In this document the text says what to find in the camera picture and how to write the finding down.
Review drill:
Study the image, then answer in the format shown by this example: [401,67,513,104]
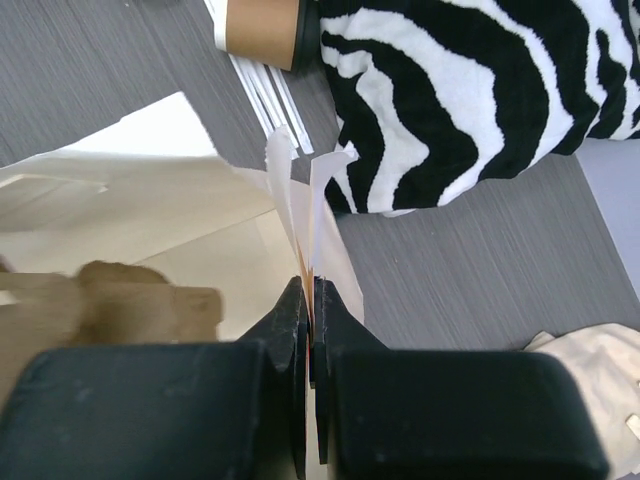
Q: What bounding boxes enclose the beige cloth drawstring pouch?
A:
[525,323,639,479]

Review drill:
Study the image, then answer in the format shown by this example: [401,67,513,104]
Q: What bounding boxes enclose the single brown paper cup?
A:
[212,0,299,71]

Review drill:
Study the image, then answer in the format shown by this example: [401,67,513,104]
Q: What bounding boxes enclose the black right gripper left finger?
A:
[1,278,308,479]

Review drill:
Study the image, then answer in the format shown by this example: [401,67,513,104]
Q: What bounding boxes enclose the zebra print cushion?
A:
[320,1,639,216]

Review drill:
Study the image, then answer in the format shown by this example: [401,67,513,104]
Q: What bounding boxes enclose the cream paper bag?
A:
[1,93,364,479]

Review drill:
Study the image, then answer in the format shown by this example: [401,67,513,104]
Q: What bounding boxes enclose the single black cup lid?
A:
[291,0,320,73]

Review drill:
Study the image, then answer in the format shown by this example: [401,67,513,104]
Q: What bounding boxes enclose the cardboard cup carrier tray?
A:
[1,261,223,348]

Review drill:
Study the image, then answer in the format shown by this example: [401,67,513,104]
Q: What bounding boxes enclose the white paper straw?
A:
[202,0,316,160]

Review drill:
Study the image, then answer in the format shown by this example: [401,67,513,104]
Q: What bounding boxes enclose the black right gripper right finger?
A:
[312,279,610,479]

